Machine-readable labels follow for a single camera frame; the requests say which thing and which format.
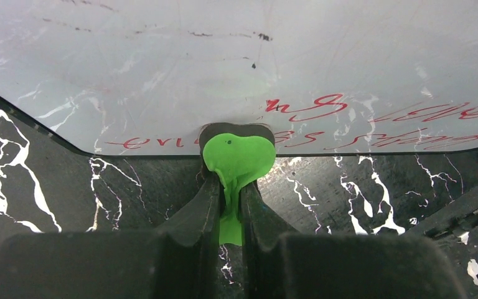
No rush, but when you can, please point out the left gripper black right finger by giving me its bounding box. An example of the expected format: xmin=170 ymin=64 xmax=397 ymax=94
xmin=240 ymin=181 xmax=297 ymax=256

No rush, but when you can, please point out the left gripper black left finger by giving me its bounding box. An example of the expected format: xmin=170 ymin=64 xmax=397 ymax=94
xmin=153 ymin=174 xmax=221 ymax=256

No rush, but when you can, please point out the green bone-shaped eraser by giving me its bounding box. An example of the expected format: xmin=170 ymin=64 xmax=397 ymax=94
xmin=199 ymin=122 xmax=276 ymax=246

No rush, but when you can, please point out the small white whiteboard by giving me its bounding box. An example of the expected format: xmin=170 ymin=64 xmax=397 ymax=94
xmin=0 ymin=1 xmax=478 ymax=156

